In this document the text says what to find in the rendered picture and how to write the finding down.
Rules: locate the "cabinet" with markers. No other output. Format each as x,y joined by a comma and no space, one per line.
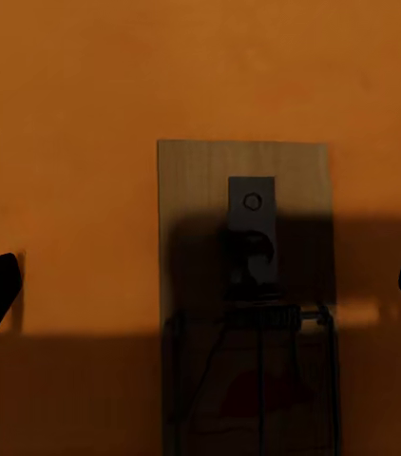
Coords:
87,88

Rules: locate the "mousetrap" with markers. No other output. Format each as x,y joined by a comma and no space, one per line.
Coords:
249,337

